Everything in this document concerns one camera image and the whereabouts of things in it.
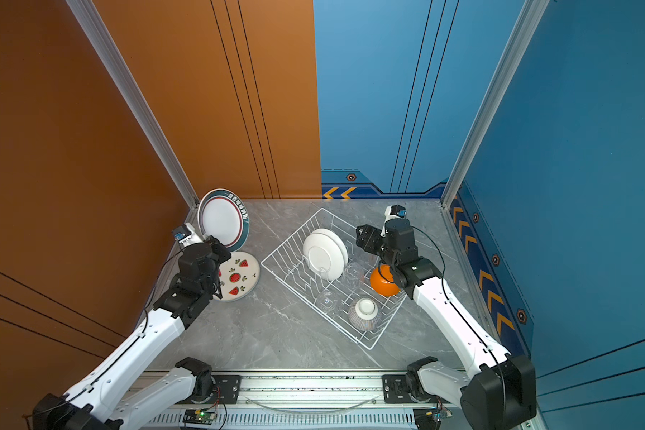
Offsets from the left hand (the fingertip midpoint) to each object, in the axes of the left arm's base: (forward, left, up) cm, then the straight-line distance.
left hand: (214, 234), depth 77 cm
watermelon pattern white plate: (0, 0, -26) cm, 26 cm away
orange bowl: (-5, -51, -21) cm, 55 cm away
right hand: (+3, -43, -1) cm, 43 cm away
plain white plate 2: (+9, -33, -9) cm, 36 cm away
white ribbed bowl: (-16, -44, -18) cm, 50 cm away
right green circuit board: (-41, -61, -26) cm, 77 cm away
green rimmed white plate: (+9, 0, -1) cm, 9 cm away
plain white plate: (+2, -32, -12) cm, 34 cm away
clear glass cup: (0, -42, -22) cm, 47 cm away
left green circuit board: (-41, +1, -27) cm, 49 cm away
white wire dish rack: (-13, -34, -14) cm, 39 cm away
